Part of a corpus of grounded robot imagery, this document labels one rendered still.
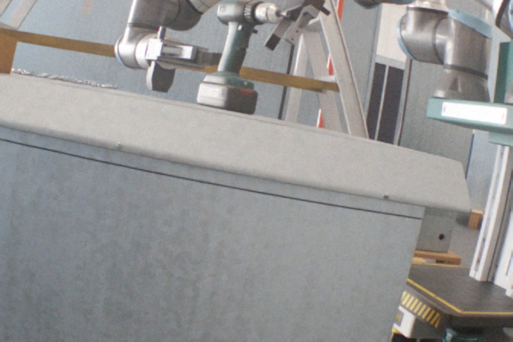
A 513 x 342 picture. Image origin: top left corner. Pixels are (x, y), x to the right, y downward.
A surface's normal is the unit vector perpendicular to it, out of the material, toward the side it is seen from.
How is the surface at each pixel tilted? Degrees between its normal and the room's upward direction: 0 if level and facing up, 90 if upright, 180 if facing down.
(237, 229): 90
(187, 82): 90
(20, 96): 67
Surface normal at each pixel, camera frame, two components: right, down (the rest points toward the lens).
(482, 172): -0.32, -0.02
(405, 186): 0.14, -0.32
